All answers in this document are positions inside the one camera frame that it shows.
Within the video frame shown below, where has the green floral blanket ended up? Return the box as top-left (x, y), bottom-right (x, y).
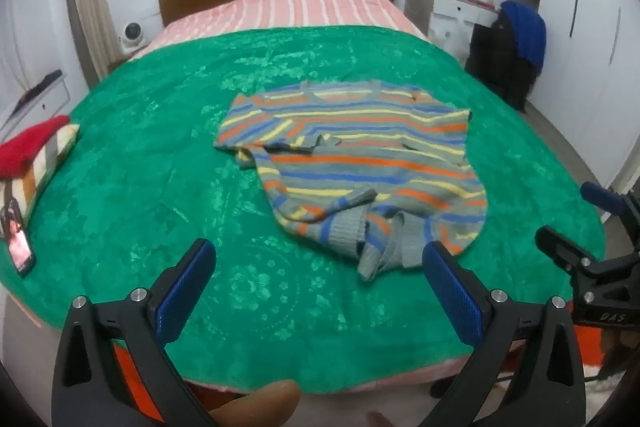
top-left (0, 26), bottom-right (607, 395)

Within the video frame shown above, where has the white desk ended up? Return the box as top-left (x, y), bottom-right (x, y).
top-left (404, 0), bottom-right (503, 58)

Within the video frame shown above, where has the red and striped cloth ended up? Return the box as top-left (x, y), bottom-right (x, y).
top-left (0, 115), bottom-right (81, 240)

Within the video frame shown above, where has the striped knit sweater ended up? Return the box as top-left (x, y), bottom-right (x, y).
top-left (214, 79), bottom-right (488, 283)

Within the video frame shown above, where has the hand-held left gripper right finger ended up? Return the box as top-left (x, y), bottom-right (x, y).
top-left (422, 241), bottom-right (587, 427)

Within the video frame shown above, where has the white drawer cabinet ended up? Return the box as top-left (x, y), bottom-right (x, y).
top-left (0, 69), bottom-right (71, 142)

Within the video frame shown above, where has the smartphone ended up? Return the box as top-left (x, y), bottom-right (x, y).
top-left (0, 199), bottom-right (37, 278)

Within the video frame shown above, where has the person's left hand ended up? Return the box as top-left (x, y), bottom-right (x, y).
top-left (209, 379), bottom-right (301, 427)

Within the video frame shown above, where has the blue cloth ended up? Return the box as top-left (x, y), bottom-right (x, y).
top-left (500, 0), bottom-right (547, 70)

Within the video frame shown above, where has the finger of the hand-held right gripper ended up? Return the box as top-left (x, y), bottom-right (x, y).
top-left (535, 225), bottom-right (603, 290)
top-left (581, 181), bottom-right (640, 230)

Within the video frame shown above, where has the black jacket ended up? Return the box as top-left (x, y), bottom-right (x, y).
top-left (464, 13), bottom-right (541, 114)

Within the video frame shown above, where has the white wardrobe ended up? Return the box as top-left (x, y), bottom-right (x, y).
top-left (507, 0), bottom-right (640, 218)

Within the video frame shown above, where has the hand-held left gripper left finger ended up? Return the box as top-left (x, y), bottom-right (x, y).
top-left (51, 238), bottom-right (217, 427)

